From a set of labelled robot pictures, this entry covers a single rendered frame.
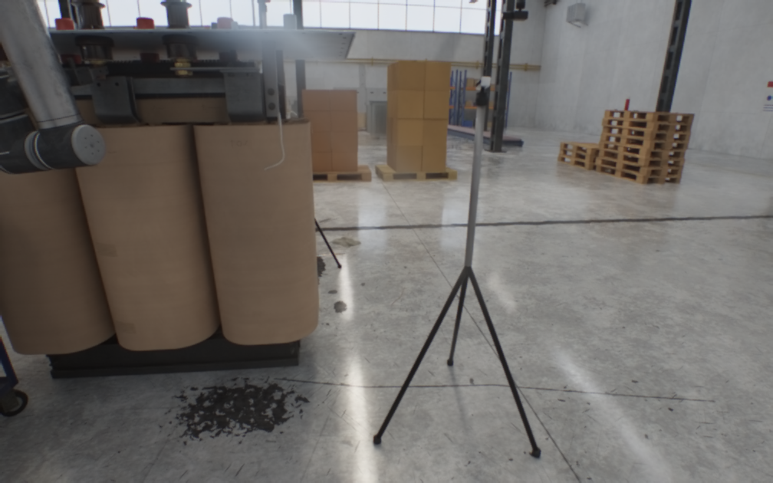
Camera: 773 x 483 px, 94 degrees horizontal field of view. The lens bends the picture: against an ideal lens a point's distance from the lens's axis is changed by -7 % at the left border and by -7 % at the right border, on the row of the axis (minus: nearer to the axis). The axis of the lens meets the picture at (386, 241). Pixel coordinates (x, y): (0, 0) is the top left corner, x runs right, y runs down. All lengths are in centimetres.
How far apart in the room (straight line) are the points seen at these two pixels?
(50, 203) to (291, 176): 88
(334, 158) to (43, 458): 513
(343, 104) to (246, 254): 473
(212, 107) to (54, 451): 135
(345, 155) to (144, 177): 477
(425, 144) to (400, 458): 520
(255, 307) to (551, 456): 122
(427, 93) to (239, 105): 485
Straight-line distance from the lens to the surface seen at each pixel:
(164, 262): 166
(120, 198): 163
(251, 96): 148
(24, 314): 201
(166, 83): 161
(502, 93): 1069
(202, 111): 162
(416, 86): 612
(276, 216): 149
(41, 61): 125
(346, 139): 611
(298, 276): 159
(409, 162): 615
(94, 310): 196
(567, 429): 175
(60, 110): 125
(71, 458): 184
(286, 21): 136
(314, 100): 610
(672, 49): 1364
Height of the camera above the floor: 115
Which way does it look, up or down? 20 degrees down
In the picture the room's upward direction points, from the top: 1 degrees clockwise
